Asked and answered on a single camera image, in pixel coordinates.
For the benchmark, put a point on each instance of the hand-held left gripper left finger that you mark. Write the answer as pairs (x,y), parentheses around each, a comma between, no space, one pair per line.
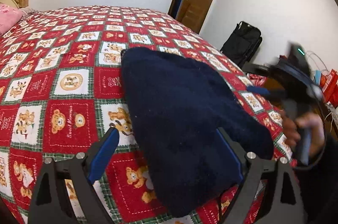
(105,158)

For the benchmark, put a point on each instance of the pink folded quilt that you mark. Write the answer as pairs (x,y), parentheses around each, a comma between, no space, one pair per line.
(8,18)

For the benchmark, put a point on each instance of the striped pillow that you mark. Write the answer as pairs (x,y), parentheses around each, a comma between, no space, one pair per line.
(29,11)

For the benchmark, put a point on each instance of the red paper bags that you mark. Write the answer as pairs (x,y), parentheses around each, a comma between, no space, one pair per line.
(330,86)

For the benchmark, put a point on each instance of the person's right forearm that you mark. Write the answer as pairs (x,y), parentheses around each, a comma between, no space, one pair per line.
(322,187)

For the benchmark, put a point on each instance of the black luggage bag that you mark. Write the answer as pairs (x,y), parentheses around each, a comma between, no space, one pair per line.
(243,41)

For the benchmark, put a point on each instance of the red bear-print blanket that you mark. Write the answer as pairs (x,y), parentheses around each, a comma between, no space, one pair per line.
(66,68)

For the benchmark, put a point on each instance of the navy patterned knit sweater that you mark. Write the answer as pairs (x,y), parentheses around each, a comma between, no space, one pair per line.
(184,107)

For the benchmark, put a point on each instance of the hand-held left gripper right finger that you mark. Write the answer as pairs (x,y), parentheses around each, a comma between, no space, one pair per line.
(233,160)

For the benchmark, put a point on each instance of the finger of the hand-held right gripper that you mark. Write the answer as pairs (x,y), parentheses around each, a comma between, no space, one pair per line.
(266,94)

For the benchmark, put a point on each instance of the person's right hand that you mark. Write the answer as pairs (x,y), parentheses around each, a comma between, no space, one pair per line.
(317,134)

